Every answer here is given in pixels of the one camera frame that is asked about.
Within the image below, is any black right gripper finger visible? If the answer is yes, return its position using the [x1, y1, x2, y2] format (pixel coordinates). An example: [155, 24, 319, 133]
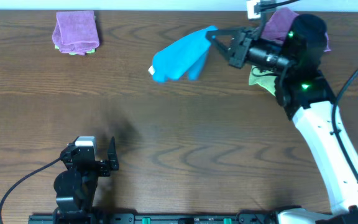
[206, 28, 244, 40]
[210, 36, 231, 61]

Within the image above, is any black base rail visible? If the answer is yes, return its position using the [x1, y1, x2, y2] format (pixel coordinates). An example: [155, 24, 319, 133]
[28, 213, 278, 224]

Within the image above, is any crumpled olive green cloth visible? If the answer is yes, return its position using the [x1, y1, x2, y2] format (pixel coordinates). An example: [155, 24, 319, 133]
[249, 66, 277, 96]

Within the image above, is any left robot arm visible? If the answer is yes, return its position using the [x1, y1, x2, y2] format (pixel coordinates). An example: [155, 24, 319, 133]
[52, 136, 119, 224]

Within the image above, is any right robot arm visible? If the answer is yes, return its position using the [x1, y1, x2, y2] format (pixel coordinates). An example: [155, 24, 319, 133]
[206, 14, 358, 223]

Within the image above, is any folded purple cloth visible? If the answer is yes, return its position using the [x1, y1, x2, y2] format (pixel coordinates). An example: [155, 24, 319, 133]
[52, 11, 100, 53]

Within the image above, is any crumpled purple cloth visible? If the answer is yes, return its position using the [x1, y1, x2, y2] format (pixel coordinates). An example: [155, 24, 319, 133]
[259, 7, 332, 53]

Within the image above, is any blue microfibre cloth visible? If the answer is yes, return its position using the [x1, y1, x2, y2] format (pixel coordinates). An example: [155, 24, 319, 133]
[148, 26, 218, 83]

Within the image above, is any folded green cloth underneath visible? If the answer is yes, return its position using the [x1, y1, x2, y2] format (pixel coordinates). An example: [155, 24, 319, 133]
[54, 45, 96, 55]

